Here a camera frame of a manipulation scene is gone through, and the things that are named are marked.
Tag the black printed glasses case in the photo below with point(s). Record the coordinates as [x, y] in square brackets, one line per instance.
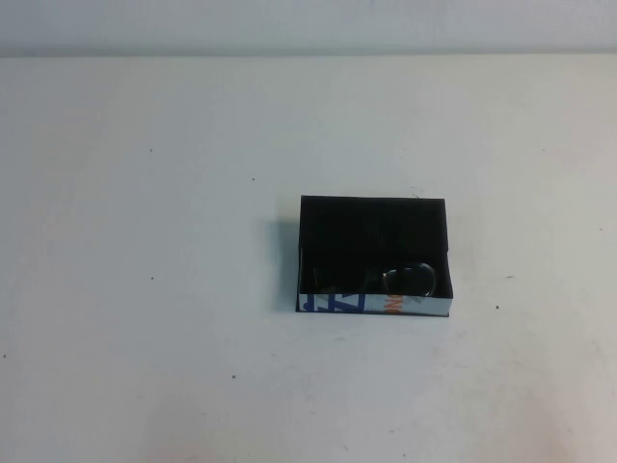
[371, 226]

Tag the black-framed glasses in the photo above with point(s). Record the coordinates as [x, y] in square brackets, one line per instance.
[432, 279]

